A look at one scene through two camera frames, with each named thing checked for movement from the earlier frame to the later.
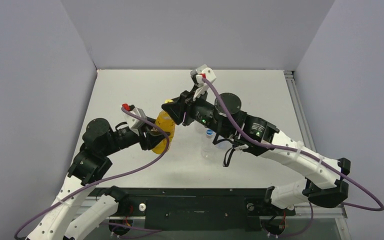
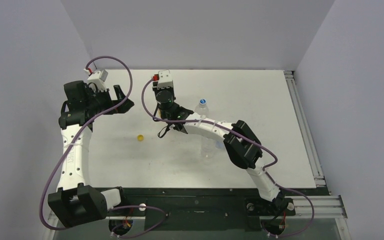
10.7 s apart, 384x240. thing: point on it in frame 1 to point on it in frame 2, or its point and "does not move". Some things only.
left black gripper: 150,139 to 106,95
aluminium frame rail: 298,109 does not move
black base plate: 200,209 does not move
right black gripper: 183,109 to 160,89
